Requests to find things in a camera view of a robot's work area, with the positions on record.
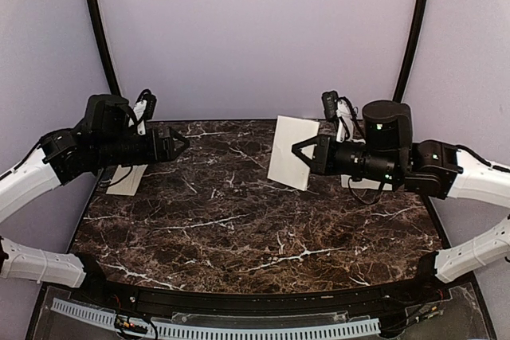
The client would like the white letter sheet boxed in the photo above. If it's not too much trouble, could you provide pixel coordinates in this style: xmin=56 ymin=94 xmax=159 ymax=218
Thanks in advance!
xmin=267 ymin=115 xmax=320 ymax=191

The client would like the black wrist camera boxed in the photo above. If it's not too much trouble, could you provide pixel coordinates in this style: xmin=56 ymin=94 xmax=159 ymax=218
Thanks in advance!
xmin=321 ymin=91 xmax=355 ymax=143
xmin=133 ymin=89 xmax=157 ymax=135

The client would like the beige paper envelope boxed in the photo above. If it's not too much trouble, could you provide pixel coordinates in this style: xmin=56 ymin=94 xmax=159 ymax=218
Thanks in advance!
xmin=106 ymin=165 xmax=147 ymax=197

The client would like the white spare paper sheet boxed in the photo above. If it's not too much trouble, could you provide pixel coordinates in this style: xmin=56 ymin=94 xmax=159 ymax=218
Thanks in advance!
xmin=340 ymin=174 xmax=380 ymax=190

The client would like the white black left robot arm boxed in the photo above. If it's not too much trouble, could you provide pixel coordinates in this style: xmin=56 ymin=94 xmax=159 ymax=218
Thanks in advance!
xmin=1 ymin=89 xmax=190 ymax=305

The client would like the white slotted cable duct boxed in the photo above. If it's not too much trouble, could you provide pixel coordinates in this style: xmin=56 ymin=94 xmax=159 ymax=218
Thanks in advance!
xmin=50 ymin=298 xmax=381 ymax=339

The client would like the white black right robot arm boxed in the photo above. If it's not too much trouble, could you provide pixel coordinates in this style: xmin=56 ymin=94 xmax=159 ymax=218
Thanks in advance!
xmin=292 ymin=100 xmax=509 ymax=303

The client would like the black right frame post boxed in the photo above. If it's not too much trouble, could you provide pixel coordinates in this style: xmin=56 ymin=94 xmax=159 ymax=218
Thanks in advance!
xmin=391 ymin=0 xmax=427 ymax=104

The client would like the black left frame post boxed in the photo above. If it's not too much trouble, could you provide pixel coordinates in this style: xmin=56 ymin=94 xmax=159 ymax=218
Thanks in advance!
xmin=86 ymin=0 xmax=122 ymax=96

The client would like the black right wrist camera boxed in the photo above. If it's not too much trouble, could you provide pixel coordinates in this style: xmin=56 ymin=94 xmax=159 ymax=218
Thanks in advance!
xmin=321 ymin=91 xmax=355 ymax=143

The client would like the black front table rail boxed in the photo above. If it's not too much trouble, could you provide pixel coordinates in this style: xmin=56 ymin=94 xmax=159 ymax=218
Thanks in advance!
xmin=71 ymin=276 xmax=444 ymax=318

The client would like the black frame post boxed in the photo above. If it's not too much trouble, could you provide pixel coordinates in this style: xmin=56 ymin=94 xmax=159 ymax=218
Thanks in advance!
xmin=391 ymin=0 xmax=427 ymax=104
xmin=86 ymin=0 xmax=122 ymax=96

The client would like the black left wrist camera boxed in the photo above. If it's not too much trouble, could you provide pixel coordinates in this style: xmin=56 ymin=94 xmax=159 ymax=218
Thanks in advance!
xmin=133 ymin=89 xmax=157 ymax=135

